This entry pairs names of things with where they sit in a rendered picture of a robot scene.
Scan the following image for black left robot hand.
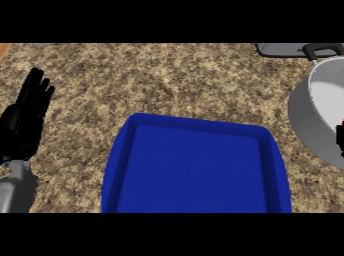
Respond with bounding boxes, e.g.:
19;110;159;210
0;67;57;166

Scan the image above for blue tray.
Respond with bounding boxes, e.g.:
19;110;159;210
100;112;293;214

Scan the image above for grey flat appliance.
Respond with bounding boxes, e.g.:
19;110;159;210
255;42;344;59

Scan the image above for grey pot with black handle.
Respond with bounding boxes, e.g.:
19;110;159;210
286;43;344;173

